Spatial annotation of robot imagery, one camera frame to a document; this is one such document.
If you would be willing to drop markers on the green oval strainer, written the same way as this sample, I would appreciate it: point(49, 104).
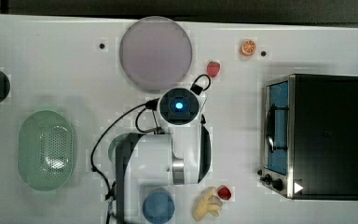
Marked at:
point(46, 150)

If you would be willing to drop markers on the small red toy fruit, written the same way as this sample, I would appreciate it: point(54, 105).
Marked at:
point(224, 193)

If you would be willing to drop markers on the toy strawberry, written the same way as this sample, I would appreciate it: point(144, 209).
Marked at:
point(213, 69)

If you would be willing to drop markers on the blue cup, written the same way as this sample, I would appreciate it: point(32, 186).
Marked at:
point(158, 207)

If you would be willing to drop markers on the purple round plate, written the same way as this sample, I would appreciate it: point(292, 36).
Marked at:
point(155, 53)

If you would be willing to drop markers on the green mug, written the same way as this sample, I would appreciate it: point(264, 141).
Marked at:
point(113, 149)

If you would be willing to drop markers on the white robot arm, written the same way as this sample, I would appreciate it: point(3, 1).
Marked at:
point(179, 154)

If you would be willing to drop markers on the peeled toy banana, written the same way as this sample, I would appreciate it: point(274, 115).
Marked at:
point(207, 203)

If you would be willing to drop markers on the toy orange slice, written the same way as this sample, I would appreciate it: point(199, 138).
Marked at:
point(248, 47)

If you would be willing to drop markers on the black toaster oven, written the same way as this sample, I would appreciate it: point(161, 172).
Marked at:
point(310, 137)

